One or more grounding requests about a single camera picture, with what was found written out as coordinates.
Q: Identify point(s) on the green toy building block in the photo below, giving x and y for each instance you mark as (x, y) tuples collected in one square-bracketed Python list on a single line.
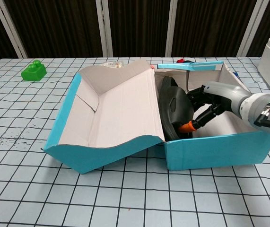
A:
[(33, 74)]

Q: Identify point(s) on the blue drill bit packet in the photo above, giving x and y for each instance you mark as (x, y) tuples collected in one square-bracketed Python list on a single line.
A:
[(236, 75)]

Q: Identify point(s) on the black bottle red cap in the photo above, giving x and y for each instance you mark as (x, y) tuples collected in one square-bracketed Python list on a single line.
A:
[(180, 61)]

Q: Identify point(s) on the light blue shoe box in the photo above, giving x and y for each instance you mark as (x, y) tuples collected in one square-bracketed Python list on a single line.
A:
[(208, 153)]

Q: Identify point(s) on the white black checked tablecloth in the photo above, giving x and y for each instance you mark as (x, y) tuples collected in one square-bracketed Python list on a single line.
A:
[(134, 201)]

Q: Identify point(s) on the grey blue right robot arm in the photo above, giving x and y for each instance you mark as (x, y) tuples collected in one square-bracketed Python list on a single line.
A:
[(255, 108)]

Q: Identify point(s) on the black slipper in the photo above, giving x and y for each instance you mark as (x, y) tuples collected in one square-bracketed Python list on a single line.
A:
[(177, 106)]

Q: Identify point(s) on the black folding partition screen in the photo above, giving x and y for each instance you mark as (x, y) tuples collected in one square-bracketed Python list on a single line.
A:
[(54, 23)]

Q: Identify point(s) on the clear snack packet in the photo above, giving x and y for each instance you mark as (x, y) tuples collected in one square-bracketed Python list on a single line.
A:
[(115, 64)]

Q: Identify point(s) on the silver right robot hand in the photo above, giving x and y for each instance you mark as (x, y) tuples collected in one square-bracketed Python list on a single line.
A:
[(224, 97)]

